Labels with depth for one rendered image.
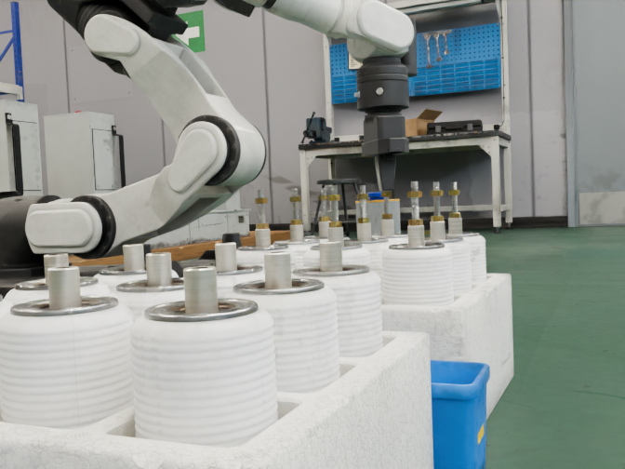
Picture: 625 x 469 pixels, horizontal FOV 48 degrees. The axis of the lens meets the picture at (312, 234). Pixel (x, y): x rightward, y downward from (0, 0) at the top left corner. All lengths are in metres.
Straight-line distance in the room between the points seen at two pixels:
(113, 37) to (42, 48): 6.97
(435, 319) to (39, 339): 0.52
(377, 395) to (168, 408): 0.20
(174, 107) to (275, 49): 5.39
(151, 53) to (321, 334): 1.05
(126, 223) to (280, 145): 5.23
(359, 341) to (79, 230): 1.03
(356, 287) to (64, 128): 3.25
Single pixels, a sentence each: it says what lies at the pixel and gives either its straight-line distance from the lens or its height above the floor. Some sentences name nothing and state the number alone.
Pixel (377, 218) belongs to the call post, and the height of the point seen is 0.28.
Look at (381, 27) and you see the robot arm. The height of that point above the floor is 0.59.
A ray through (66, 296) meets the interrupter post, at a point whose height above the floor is 0.26.
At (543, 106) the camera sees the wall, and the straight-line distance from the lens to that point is 6.12.
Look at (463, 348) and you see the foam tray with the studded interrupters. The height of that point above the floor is 0.13.
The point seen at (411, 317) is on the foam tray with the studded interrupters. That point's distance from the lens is 0.91.
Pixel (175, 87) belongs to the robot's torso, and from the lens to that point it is 1.51.
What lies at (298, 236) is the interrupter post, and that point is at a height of 0.26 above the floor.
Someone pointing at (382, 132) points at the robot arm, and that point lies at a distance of 1.19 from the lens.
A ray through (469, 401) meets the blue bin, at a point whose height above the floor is 0.10.
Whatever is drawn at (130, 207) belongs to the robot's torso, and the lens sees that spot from 1.57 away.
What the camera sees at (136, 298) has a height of 0.25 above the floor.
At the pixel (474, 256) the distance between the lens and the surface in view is 1.16.
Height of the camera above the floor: 0.32
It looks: 3 degrees down
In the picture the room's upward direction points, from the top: 2 degrees counter-clockwise
